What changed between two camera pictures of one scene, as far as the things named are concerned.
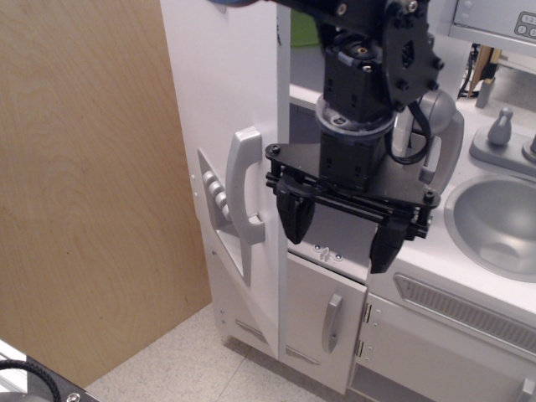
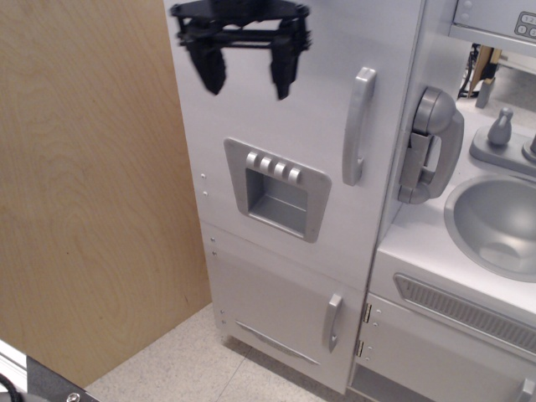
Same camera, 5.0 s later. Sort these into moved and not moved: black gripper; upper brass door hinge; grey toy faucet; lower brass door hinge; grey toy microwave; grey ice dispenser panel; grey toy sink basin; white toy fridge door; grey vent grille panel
Moved: black gripper; grey ice dispenser panel; white toy fridge door
Not moved: grey vent grille panel; grey toy microwave; grey toy faucet; grey toy sink basin; lower brass door hinge; upper brass door hinge
